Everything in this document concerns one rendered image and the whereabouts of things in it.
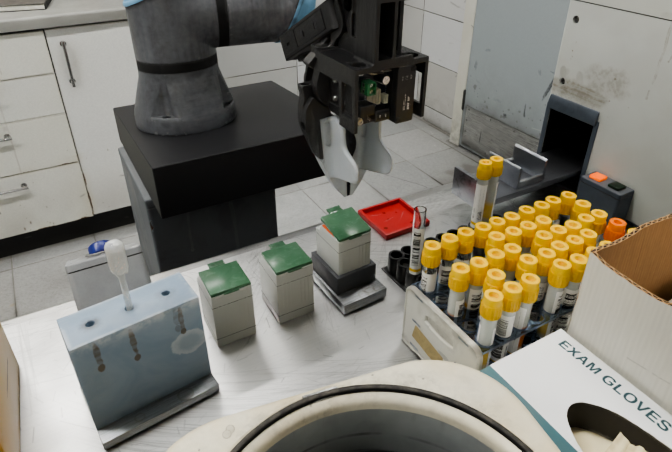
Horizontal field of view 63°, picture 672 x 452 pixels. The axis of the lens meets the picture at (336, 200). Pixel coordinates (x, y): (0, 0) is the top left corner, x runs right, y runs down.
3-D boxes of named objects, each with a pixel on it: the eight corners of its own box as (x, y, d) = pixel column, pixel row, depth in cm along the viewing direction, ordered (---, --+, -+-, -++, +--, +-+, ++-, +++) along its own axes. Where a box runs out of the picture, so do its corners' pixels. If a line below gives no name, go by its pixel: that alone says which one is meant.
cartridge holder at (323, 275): (341, 255, 66) (342, 230, 64) (386, 297, 59) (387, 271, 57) (302, 270, 63) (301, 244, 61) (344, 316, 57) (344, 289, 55)
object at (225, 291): (240, 305, 58) (234, 255, 54) (257, 334, 54) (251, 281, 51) (203, 318, 56) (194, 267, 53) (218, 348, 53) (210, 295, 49)
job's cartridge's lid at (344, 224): (347, 205, 59) (347, 201, 59) (371, 232, 56) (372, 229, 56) (316, 215, 57) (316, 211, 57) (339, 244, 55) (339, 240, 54)
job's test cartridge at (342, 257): (346, 256, 63) (347, 210, 60) (370, 279, 59) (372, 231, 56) (316, 268, 61) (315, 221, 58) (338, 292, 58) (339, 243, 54)
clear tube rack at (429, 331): (547, 274, 62) (560, 221, 59) (624, 328, 55) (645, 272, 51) (400, 338, 54) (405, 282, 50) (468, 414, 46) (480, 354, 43)
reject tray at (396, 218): (399, 202, 76) (399, 197, 76) (429, 225, 71) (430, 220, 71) (357, 214, 73) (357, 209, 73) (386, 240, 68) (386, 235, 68)
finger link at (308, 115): (307, 163, 50) (304, 69, 45) (299, 157, 51) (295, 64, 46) (350, 151, 52) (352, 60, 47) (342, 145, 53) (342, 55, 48)
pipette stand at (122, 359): (188, 344, 53) (172, 262, 48) (220, 391, 48) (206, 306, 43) (82, 393, 48) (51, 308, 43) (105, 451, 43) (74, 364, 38)
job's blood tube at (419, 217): (414, 280, 61) (421, 204, 56) (421, 287, 60) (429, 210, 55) (404, 284, 60) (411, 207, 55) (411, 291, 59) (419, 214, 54)
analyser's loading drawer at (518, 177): (556, 159, 83) (563, 127, 80) (593, 177, 78) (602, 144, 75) (451, 192, 74) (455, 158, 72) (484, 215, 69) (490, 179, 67)
